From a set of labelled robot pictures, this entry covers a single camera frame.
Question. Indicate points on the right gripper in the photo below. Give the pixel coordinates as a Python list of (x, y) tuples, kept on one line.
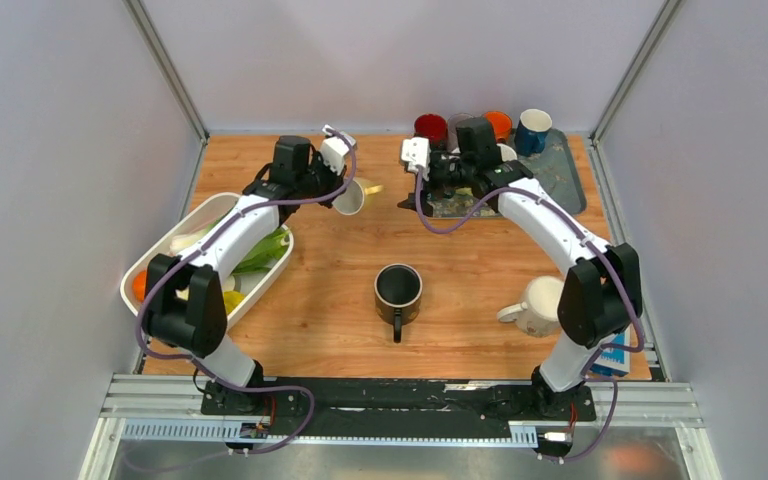
[(432, 182)]

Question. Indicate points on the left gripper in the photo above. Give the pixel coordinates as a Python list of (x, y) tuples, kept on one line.
[(337, 182)]

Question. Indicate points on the yellow mug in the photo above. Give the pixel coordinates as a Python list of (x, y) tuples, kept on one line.
[(356, 197)]

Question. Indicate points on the red mug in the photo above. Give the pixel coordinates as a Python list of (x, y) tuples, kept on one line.
[(434, 128)]

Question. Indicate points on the black mug with gold rim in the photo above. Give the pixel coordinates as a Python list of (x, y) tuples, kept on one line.
[(398, 290)]

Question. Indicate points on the pink faceted mug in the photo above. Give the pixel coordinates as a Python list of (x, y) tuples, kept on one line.
[(507, 153)]

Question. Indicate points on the orange mug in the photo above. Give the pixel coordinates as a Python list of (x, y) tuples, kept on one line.
[(501, 123)]

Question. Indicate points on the navy blue mug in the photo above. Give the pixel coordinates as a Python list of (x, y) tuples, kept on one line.
[(532, 131)]

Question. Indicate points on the cream white mug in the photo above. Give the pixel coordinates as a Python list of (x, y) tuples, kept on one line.
[(536, 312)]

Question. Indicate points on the lilac grey mug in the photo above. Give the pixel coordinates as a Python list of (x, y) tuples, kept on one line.
[(452, 137)]

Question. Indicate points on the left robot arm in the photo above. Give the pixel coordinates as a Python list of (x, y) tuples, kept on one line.
[(183, 306)]

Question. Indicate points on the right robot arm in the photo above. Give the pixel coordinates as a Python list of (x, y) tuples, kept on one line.
[(601, 300)]

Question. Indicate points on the green leafy vegetable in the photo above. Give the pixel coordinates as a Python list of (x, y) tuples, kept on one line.
[(270, 248)]

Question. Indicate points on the white oval vegetable dish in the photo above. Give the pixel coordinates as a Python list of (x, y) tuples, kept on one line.
[(252, 286)]

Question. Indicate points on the floral blue tray mat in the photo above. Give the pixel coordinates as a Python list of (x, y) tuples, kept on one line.
[(554, 168)]

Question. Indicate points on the bok choy vegetable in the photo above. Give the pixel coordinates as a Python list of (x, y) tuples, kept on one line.
[(181, 242)]

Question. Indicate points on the small orange pumpkin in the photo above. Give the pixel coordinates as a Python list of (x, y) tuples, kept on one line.
[(138, 286)]

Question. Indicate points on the blue and white box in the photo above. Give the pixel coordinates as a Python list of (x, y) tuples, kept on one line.
[(614, 362)]

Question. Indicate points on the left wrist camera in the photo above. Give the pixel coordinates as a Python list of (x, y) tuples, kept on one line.
[(335, 148)]

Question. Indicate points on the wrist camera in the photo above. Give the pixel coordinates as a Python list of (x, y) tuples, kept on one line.
[(415, 156), (335, 148)]

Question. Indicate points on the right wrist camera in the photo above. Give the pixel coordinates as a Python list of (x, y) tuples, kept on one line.
[(415, 156)]

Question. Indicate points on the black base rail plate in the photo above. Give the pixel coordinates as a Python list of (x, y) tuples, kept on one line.
[(397, 408)]

